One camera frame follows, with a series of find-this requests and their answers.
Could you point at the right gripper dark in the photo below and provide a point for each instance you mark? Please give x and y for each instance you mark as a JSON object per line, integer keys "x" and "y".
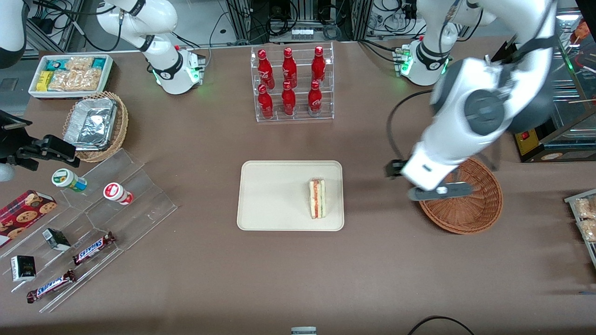
{"x": 13, "y": 144}

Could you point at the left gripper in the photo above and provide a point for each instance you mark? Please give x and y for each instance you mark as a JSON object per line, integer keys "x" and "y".
{"x": 395, "y": 168}

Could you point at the triangular sandwich with red filling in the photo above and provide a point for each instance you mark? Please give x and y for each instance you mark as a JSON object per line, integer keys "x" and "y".
{"x": 317, "y": 200}

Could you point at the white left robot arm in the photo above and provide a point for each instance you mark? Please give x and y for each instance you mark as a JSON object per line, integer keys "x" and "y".
{"x": 458, "y": 88}

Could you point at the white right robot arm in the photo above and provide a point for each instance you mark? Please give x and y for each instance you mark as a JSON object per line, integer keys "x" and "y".
{"x": 135, "y": 18}

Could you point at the silver foil tray stack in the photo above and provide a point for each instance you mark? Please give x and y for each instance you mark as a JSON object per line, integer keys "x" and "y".
{"x": 91, "y": 123}

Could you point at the light tan wicker basket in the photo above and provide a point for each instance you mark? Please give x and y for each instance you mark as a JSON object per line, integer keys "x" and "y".
{"x": 118, "y": 130}

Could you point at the brown round wicker basket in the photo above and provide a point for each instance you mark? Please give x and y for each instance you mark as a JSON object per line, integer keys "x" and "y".
{"x": 479, "y": 209}

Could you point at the cream rectangular tray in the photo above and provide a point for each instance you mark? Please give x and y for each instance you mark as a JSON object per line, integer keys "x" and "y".
{"x": 274, "y": 195}

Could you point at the tray of packaged snacks right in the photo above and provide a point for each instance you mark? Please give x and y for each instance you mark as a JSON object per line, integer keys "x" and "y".
{"x": 570, "y": 199}

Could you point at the green white yogurt cup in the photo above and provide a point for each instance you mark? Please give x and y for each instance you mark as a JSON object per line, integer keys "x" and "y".
{"x": 67, "y": 180}

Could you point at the red white yogurt cup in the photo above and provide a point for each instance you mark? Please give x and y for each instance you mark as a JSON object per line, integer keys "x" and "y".
{"x": 116, "y": 193}

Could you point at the white plastic snack bin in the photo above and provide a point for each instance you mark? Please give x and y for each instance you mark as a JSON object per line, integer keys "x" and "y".
{"x": 35, "y": 93}

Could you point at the red plaid cookie box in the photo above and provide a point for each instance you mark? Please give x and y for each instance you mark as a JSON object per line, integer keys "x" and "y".
{"x": 23, "y": 214}

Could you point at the clear bag of crackers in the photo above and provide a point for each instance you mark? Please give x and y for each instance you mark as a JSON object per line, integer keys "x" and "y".
{"x": 79, "y": 64}
{"x": 77, "y": 80}

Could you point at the yellow snack packet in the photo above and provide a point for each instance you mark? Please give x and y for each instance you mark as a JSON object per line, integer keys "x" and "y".
{"x": 44, "y": 81}

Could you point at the clear acrylic stepped display stand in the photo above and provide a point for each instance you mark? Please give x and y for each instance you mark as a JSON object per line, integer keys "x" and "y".
{"x": 139, "y": 204}

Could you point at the teal snack packet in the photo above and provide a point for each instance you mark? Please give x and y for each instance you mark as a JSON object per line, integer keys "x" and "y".
{"x": 98, "y": 63}
{"x": 56, "y": 64}

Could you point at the brown Snickers bar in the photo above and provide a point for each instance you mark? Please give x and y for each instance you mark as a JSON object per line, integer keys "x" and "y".
{"x": 51, "y": 286}
{"x": 93, "y": 248}

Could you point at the red cola bottle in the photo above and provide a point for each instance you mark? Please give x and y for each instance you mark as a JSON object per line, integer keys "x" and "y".
{"x": 288, "y": 101}
{"x": 289, "y": 67}
{"x": 318, "y": 65}
{"x": 315, "y": 100}
{"x": 265, "y": 69}
{"x": 265, "y": 103}

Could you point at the clear acrylic bottle rack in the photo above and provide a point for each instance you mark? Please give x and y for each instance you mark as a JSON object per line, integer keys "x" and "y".
{"x": 300, "y": 114}

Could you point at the small black white box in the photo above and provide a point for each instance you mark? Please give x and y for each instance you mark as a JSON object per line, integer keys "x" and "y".
{"x": 23, "y": 268}

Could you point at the white power strip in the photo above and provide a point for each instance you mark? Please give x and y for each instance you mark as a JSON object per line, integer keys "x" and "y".
{"x": 302, "y": 33}

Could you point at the black yellow food warmer cabinet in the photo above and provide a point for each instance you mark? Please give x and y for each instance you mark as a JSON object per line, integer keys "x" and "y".
{"x": 572, "y": 125}

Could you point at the small grey device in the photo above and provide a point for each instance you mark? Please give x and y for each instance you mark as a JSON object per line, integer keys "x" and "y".
{"x": 303, "y": 331}

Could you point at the clear wrapped bread pack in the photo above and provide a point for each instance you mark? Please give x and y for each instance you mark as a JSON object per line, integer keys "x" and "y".
{"x": 585, "y": 207}
{"x": 589, "y": 230}

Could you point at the orange skewered food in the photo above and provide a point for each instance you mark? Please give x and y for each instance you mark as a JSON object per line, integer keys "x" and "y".
{"x": 581, "y": 30}

